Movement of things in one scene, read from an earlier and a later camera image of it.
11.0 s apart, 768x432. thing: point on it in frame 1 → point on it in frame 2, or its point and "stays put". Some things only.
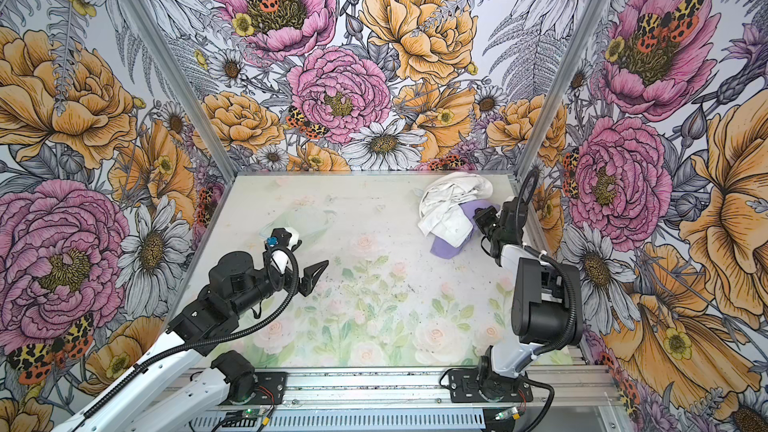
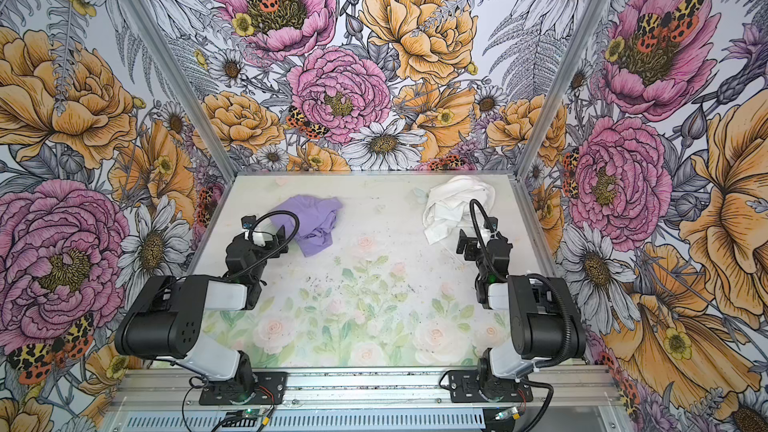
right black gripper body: x=489 y=223 → x=473 y=253
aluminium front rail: x=420 y=390 stays put
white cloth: x=441 y=211 stays put
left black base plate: x=272 y=389 stays put
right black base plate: x=465 y=386 stays put
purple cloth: x=446 y=250 → x=316 y=217
